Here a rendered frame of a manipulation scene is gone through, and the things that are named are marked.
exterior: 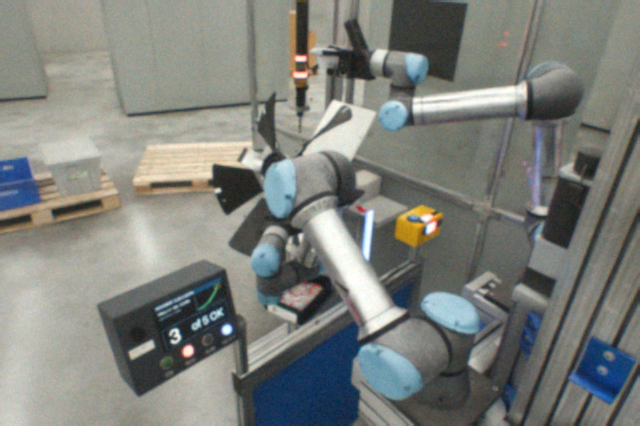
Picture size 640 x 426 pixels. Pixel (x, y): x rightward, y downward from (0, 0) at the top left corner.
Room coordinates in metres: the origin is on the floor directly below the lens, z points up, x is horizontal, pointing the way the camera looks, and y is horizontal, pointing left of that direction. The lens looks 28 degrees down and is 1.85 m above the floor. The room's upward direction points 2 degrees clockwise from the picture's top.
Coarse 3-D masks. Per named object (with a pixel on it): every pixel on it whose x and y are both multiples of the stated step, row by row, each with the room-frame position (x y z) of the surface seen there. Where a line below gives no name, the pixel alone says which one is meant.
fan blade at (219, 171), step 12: (216, 168) 1.69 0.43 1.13; (228, 168) 1.66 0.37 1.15; (240, 168) 1.63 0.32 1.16; (216, 180) 1.68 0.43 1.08; (228, 180) 1.65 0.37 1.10; (240, 180) 1.62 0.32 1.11; (252, 180) 1.60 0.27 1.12; (228, 192) 1.64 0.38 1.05; (240, 192) 1.62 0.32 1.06; (252, 192) 1.60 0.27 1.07; (228, 204) 1.63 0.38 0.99; (240, 204) 1.62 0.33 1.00
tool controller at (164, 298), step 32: (160, 288) 0.75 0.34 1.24; (192, 288) 0.75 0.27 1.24; (224, 288) 0.79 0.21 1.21; (128, 320) 0.65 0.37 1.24; (160, 320) 0.68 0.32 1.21; (192, 320) 0.72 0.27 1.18; (224, 320) 0.77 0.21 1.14; (128, 352) 0.63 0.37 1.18; (160, 352) 0.66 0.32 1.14; (128, 384) 0.64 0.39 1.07; (160, 384) 0.63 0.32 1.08
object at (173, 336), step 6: (174, 324) 0.70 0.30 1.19; (180, 324) 0.70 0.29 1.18; (162, 330) 0.68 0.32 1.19; (168, 330) 0.69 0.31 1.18; (174, 330) 0.69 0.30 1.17; (180, 330) 0.70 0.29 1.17; (162, 336) 0.67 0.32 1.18; (168, 336) 0.68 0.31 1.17; (174, 336) 0.69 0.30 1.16; (180, 336) 0.69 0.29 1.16; (186, 336) 0.70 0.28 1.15; (168, 342) 0.68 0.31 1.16; (174, 342) 0.68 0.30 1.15; (180, 342) 0.69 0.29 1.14; (168, 348) 0.67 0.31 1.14
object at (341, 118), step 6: (342, 108) 1.67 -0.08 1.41; (348, 108) 1.60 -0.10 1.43; (336, 114) 1.67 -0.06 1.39; (342, 114) 1.58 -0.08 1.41; (348, 114) 1.54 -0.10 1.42; (330, 120) 1.67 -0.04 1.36; (336, 120) 1.56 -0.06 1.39; (342, 120) 1.52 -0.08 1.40; (348, 120) 1.50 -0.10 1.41; (324, 126) 1.58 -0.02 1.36; (330, 126) 1.54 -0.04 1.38; (318, 132) 1.57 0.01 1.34; (324, 132) 1.52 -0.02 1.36; (312, 138) 1.56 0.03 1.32; (306, 144) 1.54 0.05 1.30
